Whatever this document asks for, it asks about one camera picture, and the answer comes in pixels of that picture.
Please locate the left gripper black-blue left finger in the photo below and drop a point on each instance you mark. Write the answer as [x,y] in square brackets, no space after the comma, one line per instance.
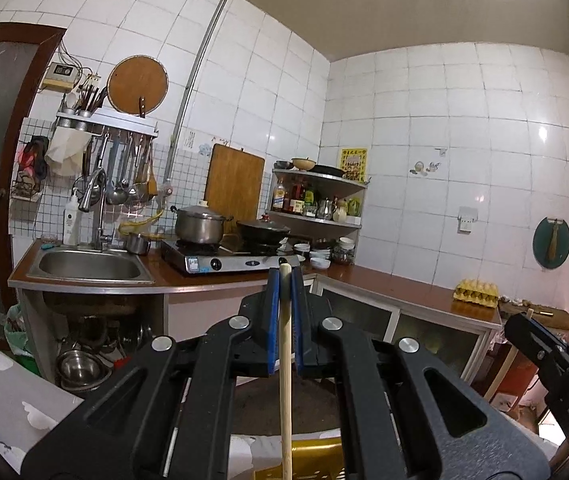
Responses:
[167,413]

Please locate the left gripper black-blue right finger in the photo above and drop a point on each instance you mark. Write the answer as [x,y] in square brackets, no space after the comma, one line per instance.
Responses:
[404,414]

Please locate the chopstick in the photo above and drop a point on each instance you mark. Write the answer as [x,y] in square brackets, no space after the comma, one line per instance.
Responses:
[285,370]

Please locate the kitchen counter cabinets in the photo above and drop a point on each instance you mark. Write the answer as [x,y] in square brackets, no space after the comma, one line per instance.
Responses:
[58,286]

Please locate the steel bowls under sink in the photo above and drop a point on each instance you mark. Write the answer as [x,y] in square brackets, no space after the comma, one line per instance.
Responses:
[95,348]

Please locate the yellow perforated utensil holder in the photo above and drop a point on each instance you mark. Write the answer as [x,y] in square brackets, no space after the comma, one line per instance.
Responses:
[311,460]

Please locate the yellow egg carton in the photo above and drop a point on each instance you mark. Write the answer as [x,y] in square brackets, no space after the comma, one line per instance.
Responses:
[483,294]

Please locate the steel sink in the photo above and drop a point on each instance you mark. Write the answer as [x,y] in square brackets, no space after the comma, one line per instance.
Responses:
[89,267]

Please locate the gas stove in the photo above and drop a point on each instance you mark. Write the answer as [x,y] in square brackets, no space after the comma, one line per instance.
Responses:
[195,259]

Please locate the small steel saucepan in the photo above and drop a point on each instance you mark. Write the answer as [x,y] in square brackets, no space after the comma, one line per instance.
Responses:
[137,244]

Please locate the steel faucet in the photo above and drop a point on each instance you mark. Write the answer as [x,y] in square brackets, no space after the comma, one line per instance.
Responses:
[95,209]

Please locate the steel cooking pot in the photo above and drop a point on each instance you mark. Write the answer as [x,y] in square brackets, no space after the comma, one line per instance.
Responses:
[199,224]

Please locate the white soap bottle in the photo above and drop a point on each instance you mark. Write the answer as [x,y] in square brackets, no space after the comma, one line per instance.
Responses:
[71,221]

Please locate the black wok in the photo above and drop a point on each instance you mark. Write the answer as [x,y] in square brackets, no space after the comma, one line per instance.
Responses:
[262,232]

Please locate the corner metal shelf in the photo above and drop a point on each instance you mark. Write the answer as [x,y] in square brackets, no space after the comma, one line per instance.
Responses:
[317,203]

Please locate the rectangular wooden cutting board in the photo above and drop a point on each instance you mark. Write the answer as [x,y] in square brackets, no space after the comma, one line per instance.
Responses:
[233,185]

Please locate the white cloth on rack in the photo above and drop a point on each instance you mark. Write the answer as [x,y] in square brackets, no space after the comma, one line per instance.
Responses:
[66,150]

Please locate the round wooden board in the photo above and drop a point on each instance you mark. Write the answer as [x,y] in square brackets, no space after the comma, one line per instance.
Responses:
[137,85]

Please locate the green round wall decoration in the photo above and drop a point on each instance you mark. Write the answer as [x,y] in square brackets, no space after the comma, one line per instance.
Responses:
[551,243]

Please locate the white wall socket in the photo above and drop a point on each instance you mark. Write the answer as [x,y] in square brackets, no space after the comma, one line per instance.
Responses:
[467,216]

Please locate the wall utensil rack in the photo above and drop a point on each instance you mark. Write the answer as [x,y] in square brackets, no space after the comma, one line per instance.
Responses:
[115,157]

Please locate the yellow wall poster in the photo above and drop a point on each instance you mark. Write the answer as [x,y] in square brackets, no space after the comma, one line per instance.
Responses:
[353,163]

